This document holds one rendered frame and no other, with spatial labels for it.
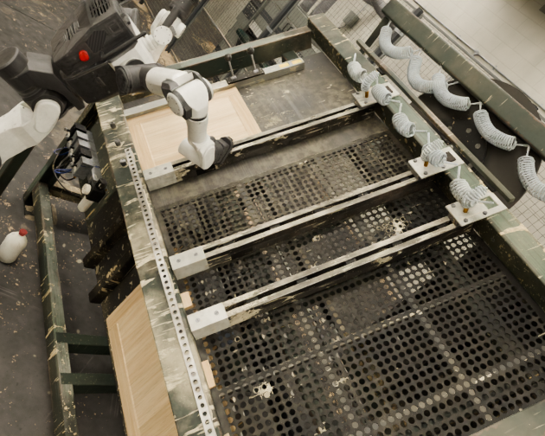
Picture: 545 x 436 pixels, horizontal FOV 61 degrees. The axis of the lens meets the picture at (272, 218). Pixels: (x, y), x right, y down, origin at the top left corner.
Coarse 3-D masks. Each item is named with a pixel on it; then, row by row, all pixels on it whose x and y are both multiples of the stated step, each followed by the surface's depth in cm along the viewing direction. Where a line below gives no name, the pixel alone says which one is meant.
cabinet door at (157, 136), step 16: (224, 96) 233; (240, 96) 232; (160, 112) 229; (208, 112) 226; (224, 112) 226; (240, 112) 224; (144, 128) 223; (160, 128) 222; (176, 128) 221; (208, 128) 220; (224, 128) 219; (240, 128) 218; (256, 128) 217; (144, 144) 215; (160, 144) 215; (176, 144) 214; (144, 160) 209; (160, 160) 209
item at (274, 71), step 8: (280, 64) 243; (296, 64) 241; (304, 64) 243; (272, 72) 239; (280, 72) 241; (288, 72) 243; (224, 80) 237; (248, 80) 238; (256, 80) 239; (264, 80) 241; (216, 88) 234; (224, 88) 236; (144, 104) 230; (152, 104) 230; (160, 104) 230; (128, 112) 227; (136, 112) 227; (144, 112) 229
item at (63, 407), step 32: (32, 192) 264; (64, 192) 282; (256, 192) 345; (96, 224) 256; (96, 256) 237; (128, 256) 215; (96, 288) 226; (128, 288) 219; (64, 320) 213; (64, 352) 202; (64, 384) 192; (224, 384) 164; (64, 416) 183
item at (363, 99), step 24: (360, 96) 211; (312, 120) 210; (336, 120) 210; (360, 120) 216; (240, 144) 205; (264, 144) 205; (288, 144) 210; (168, 168) 197; (192, 168) 199; (216, 168) 204
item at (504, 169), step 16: (496, 80) 222; (432, 96) 242; (464, 96) 231; (512, 96) 215; (448, 112) 234; (464, 112) 228; (448, 128) 230; (464, 128) 225; (496, 128) 216; (464, 144) 223; (480, 144) 218; (512, 144) 209; (400, 160) 245; (464, 160) 221; (480, 160) 216; (496, 160) 212; (512, 160) 207; (480, 176) 215; (496, 176) 210; (512, 176) 206; (496, 192) 208; (512, 192) 204; (432, 208) 226
